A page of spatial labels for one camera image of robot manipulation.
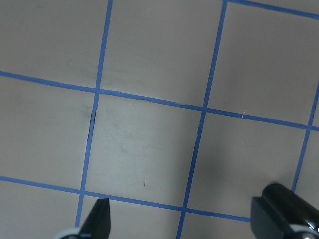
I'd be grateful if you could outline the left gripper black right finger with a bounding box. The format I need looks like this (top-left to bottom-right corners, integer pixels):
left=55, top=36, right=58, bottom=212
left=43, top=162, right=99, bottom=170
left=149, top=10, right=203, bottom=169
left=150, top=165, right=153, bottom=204
left=250, top=197, right=293, bottom=239

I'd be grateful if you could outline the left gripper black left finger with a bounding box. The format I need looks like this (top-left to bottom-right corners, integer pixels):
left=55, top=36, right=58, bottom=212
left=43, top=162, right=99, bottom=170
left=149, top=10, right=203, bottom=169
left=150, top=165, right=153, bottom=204
left=78, top=198, right=111, bottom=239

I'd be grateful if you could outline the dark glass wine bottle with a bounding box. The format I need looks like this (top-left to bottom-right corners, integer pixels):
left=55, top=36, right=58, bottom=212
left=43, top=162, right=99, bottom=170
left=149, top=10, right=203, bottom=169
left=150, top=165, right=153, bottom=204
left=262, top=183, right=319, bottom=232

